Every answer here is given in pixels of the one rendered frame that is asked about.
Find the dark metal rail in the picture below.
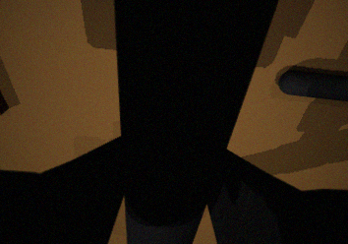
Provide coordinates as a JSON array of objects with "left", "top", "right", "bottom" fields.
[{"left": 114, "top": 0, "right": 279, "bottom": 244}]

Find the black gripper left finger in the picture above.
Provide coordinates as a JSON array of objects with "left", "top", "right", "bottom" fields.
[{"left": 0, "top": 136, "right": 124, "bottom": 244}]

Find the black cylinder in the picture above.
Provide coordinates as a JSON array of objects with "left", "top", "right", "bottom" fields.
[{"left": 278, "top": 70, "right": 348, "bottom": 101}]

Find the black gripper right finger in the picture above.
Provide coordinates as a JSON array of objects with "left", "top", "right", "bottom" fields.
[{"left": 207, "top": 150, "right": 348, "bottom": 244}]

